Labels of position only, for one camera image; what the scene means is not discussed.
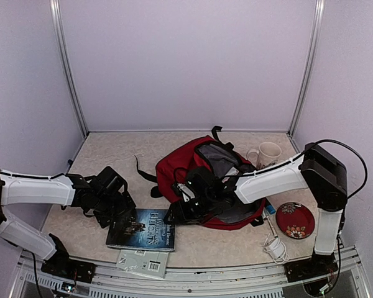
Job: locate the white charger with cable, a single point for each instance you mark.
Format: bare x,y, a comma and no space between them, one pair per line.
276,249

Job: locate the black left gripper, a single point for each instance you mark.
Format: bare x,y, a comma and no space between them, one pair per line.
124,208

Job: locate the grey barcode book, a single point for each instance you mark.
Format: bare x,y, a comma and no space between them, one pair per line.
151,264

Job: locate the aluminium frame left post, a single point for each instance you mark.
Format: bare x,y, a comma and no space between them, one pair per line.
62,47

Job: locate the aluminium frame right post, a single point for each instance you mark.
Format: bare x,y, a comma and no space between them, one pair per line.
310,59

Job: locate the white marker pen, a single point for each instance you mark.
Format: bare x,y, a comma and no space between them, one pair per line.
274,233

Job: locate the rose cover white book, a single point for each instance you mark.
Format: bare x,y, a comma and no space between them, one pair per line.
232,172

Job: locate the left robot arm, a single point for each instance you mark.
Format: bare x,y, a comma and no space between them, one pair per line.
103,196

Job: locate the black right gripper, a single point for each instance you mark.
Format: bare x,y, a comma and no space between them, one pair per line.
180,214

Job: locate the red floral plate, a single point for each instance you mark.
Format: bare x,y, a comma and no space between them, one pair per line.
295,220

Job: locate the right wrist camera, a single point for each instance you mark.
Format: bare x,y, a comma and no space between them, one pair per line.
183,191

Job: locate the dark blue heights book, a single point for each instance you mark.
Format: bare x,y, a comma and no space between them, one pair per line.
142,229

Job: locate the aluminium frame post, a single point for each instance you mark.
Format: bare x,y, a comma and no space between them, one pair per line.
62,47
310,59

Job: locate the white floral mug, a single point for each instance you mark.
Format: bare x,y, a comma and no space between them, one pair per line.
267,154

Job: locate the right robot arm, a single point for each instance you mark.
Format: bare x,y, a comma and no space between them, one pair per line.
316,169

